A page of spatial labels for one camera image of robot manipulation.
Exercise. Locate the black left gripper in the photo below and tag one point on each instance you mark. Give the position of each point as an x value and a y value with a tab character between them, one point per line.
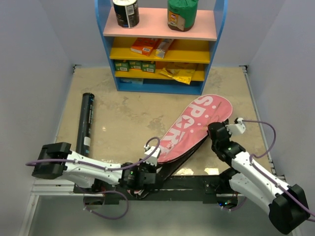
154	168

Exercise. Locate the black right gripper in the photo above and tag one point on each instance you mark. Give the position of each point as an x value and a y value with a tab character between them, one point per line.
228	133

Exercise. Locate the pink sport racket bag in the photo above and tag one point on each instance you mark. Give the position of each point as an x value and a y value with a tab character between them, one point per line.
189	131

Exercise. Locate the black shuttlecock tube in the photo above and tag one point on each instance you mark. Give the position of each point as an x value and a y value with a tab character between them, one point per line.
83	143

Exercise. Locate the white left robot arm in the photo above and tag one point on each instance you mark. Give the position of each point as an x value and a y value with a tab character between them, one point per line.
58	160

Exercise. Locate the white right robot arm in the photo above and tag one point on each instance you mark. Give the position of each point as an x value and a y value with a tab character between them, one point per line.
286	205

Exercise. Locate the teal tissue pack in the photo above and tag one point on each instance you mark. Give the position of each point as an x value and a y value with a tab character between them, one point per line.
136	81

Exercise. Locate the yellow snack bag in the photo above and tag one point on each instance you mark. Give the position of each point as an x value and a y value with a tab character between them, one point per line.
182	75

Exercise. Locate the green box right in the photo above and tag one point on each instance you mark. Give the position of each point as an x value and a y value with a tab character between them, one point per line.
148	66

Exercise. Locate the green box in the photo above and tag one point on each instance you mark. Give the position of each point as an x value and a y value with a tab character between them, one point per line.
121	65
135	64
148	66

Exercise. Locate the brown snack packet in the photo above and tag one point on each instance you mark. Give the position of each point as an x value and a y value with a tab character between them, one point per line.
163	48

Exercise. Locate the blue shelf unit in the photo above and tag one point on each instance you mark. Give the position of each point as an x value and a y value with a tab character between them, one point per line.
192	49

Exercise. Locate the green box middle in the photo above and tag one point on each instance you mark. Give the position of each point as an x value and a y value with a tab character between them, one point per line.
135	64

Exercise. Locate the orange box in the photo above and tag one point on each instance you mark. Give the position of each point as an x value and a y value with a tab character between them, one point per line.
144	46

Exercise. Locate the green box left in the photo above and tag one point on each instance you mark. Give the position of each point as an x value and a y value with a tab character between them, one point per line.
121	65

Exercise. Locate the green wrapped jar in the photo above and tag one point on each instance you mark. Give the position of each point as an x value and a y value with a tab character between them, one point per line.
181	14

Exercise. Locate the black white can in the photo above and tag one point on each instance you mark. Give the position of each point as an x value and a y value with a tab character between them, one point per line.
127	13

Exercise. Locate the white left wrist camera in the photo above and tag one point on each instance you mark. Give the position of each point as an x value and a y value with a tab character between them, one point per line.
152	155

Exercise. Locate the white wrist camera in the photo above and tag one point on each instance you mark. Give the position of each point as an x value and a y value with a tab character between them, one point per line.
237	128
152	155

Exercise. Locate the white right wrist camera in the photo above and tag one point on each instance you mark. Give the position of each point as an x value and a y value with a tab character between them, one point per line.
237	128

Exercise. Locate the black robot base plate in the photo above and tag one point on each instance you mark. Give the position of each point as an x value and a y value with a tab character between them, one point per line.
208	189

